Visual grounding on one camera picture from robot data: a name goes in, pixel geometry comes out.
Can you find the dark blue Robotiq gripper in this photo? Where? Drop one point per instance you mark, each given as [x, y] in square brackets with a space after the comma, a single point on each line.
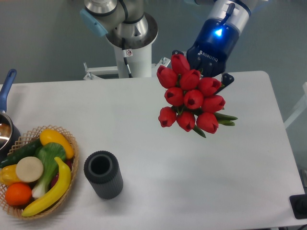
[211, 51]

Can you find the red tulip bouquet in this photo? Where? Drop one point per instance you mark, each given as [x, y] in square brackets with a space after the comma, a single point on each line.
[193, 101]

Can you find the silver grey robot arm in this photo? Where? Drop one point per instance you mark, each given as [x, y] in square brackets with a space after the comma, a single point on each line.
[131, 32]

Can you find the dark grey ribbed vase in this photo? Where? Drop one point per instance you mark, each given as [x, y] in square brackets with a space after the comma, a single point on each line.
[102, 171]

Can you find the black device at table edge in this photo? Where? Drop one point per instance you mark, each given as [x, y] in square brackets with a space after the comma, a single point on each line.
[299, 206]

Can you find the yellow plastic lemon squash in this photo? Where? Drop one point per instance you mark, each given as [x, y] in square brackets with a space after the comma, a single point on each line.
[53, 136]

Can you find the yellow plastic banana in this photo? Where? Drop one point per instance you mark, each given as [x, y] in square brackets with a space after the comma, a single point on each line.
[54, 194]

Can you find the green plastic bok choy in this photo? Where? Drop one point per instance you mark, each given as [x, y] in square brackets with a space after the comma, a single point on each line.
[46, 155]

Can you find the green plastic cucumber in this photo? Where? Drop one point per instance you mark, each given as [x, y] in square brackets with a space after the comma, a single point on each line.
[27, 150]

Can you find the beige round radish slice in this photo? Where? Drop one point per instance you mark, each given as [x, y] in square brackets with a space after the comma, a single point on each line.
[29, 169]

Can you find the yellow plastic bell pepper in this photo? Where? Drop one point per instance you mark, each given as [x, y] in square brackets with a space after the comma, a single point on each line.
[8, 175]

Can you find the orange plastic orange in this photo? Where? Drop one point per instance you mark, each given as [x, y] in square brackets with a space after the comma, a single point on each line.
[18, 194]

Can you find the woven wicker basket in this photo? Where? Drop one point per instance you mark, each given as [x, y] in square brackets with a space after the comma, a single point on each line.
[24, 139]

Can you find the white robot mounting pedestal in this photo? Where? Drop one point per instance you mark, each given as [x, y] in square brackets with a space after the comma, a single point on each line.
[131, 63]

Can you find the white frame at right edge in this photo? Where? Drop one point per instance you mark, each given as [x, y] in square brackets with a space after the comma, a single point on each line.
[298, 108]

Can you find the blue handled steel saucepan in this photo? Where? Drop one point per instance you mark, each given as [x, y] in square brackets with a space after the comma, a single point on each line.
[9, 133]

